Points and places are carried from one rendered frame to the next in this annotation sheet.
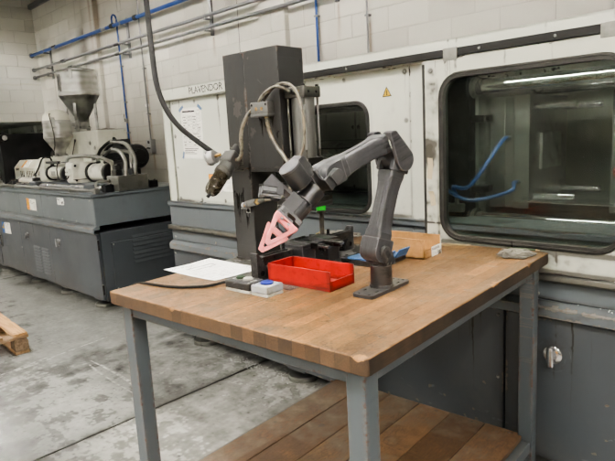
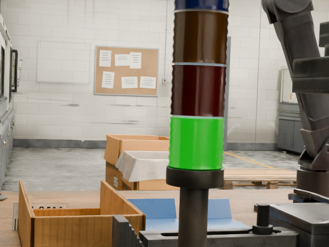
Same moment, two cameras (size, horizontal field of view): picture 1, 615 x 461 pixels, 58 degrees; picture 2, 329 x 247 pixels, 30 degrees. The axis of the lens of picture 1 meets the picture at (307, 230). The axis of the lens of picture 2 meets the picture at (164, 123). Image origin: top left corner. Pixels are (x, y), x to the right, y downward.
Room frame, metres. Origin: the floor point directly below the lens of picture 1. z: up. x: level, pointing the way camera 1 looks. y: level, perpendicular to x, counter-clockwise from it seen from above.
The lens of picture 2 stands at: (2.58, 0.15, 1.10)
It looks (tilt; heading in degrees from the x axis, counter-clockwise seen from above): 3 degrees down; 213
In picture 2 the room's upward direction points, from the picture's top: 2 degrees clockwise
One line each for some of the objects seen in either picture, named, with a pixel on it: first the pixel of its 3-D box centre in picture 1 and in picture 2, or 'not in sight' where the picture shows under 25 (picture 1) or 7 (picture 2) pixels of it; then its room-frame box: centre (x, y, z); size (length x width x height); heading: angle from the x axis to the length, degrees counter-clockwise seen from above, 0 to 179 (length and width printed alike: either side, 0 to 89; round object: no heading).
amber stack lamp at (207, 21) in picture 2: not in sight; (199, 39); (2.22, -0.06, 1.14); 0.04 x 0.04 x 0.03
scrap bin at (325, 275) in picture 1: (309, 273); not in sight; (1.67, 0.00, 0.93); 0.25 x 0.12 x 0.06; 49
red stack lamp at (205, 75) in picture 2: not in sight; (198, 90); (2.22, -0.06, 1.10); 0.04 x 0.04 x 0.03
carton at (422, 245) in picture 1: (402, 244); (69, 227); (2.02, -0.35, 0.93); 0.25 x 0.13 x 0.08; 49
